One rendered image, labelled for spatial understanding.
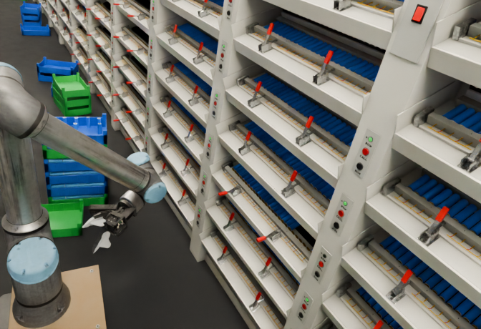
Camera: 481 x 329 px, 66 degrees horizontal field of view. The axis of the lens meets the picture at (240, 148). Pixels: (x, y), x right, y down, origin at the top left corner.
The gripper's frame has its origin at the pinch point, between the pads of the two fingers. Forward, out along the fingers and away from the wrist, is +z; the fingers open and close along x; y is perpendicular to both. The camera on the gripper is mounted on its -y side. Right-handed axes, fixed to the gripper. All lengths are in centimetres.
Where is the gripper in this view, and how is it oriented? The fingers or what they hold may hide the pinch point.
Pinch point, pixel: (85, 240)
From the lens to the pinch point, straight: 152.4
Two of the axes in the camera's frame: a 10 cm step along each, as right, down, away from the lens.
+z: -4.7, 5.6, -6.8
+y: 8.8, 3.1, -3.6
